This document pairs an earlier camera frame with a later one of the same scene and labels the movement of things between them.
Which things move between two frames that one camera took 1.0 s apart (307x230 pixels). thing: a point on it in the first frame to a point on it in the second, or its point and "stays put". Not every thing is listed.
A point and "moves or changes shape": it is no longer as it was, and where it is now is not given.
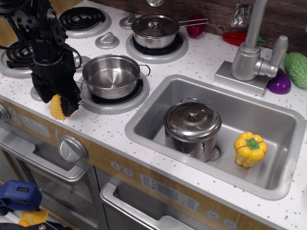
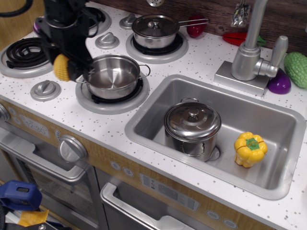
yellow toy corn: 55,109 moves or changes shape
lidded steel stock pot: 191,129 stays put
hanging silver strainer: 155,3 stays put
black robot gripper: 53,63 to 69,37
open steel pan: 112,76 stays put
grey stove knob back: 126,22 stays put
